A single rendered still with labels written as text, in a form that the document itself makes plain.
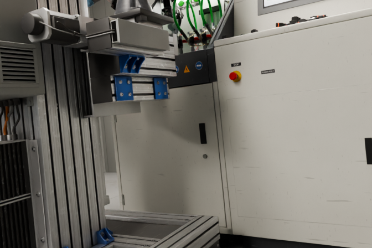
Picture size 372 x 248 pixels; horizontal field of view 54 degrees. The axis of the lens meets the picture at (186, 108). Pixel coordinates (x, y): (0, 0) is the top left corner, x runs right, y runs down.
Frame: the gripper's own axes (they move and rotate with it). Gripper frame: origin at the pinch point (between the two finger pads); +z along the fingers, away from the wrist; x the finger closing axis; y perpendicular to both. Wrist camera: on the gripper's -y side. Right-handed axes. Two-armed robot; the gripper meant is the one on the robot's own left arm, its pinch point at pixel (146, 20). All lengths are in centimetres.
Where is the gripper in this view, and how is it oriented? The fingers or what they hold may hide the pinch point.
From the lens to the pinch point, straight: 215.7
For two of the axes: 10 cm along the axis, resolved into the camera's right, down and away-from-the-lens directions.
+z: 7.7, 6.3, 1.0
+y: -5.5, 7.3, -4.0
